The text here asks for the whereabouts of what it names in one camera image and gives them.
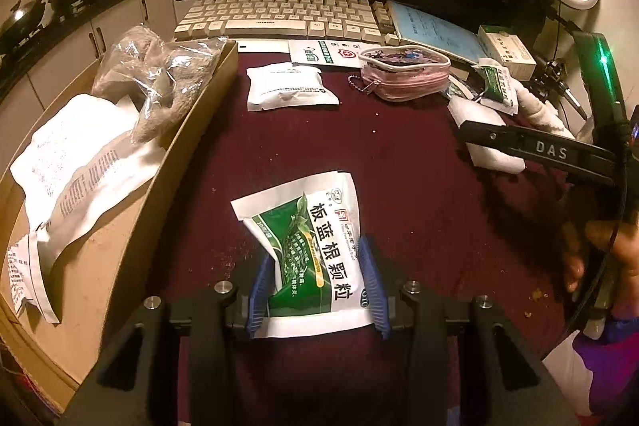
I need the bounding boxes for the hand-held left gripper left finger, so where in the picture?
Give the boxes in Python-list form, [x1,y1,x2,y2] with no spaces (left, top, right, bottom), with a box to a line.
[60,251,280,426]

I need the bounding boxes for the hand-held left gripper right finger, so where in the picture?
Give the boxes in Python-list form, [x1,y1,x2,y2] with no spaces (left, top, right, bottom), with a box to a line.
[357,234,580,426]

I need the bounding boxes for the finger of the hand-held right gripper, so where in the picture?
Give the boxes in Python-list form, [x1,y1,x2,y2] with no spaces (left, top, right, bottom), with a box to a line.
[454,119,524,157]

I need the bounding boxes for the green and white packet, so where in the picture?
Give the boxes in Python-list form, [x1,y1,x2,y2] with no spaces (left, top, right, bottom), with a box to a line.
[472,64,520,116]

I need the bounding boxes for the green granule packet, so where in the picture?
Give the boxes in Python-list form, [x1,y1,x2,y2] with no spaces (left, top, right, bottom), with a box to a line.
[230,171,374,339]

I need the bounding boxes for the pink zipper pouch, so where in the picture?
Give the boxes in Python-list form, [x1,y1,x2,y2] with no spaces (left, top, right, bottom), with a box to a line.
[348,45,451,101]

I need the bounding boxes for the shallow cardboard box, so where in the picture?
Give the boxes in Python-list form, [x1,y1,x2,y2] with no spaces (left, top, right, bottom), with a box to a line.
[0,38,239,399]

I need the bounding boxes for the white wet wipe packet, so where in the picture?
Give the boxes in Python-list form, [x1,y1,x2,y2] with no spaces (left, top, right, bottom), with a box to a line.
[288,39,377,70]

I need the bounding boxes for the large white gauze packet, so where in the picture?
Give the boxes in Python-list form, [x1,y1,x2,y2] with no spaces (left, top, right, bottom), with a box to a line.
[7,94,165,324]

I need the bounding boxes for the clear bag brown contents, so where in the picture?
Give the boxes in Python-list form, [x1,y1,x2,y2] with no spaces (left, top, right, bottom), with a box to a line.
[92,26,228,145]

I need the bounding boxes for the person's right hand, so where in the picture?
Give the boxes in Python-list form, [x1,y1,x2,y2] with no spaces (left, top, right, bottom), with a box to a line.
[564,221,639,307]

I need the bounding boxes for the white and green medicine box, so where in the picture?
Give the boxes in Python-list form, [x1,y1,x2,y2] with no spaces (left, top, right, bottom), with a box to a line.
[476,25,537,80]

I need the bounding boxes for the blue notebook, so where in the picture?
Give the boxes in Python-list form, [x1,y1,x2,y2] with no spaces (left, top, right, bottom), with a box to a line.
[388,2,492,67]

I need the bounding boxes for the small white packet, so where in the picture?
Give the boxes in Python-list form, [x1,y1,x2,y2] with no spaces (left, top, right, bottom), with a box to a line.
[246,61,340,112]

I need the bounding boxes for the beige keyboard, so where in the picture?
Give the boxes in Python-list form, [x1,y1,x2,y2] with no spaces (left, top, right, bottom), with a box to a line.
[174,0,400,53]

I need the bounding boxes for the beige kitchen cabinets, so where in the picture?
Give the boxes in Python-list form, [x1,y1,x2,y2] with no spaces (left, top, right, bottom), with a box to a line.
[0,0,178,187]

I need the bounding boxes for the black kitchen counter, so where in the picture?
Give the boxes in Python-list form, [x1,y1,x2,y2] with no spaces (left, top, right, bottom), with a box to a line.
[0,0,171,82]

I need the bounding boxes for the black wok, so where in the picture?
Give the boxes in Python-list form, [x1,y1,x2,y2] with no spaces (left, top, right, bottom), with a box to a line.
[0,0,53,40]

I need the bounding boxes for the black tripod mount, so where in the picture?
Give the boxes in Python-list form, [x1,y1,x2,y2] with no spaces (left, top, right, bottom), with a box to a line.
[529,57,590,117]

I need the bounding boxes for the black ring light stand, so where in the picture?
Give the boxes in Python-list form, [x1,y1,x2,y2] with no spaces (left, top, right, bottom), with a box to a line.
[539,0,585,32]

